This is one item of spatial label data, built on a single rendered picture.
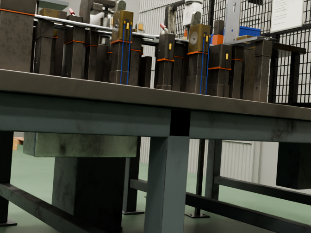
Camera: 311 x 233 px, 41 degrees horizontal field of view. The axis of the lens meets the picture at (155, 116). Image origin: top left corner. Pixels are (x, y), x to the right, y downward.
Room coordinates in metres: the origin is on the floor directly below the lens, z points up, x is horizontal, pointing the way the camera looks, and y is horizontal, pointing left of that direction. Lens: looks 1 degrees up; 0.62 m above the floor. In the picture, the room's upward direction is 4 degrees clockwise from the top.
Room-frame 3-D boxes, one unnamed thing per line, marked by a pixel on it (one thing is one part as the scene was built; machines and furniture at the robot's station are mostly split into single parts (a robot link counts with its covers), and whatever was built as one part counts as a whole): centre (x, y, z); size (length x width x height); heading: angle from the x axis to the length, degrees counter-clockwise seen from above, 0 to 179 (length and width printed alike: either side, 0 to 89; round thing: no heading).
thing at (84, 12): (2.04, 0.30, 0.94); 0.18 x 0.13 x 0.49; 118
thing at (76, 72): (1.77, 0.36, 0.84); 0.12 x 0.05 x 0.29; 28
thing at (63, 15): (1.95, 0.48, 0.90); 0.05 x 0.05 x 0.40; 28
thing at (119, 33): (1.67, 0.15, 0.87); 0.12 x 0.07 x 0.35; 28
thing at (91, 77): (1.82, 0.30, 0.84); 0.07 x 0.04 x 0.29; 28
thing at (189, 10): (1.98, -0.14, 1.14); 0.10 x 0.07 x 0.11; 28
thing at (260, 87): (1.76, -0.43, 0.84); 0.05 x 0.05 x 0.29; 28
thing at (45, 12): (1.89, 0.52, 0.89); 0.12 x 0.08 x 0.38; 28
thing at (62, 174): (2.40, 0.36, 0.33); 0.31 x 0.31 x 0.66; 37
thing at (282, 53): (2.40, -0.41, 1.01); 0.90 x 0.22 x 0.03; 28
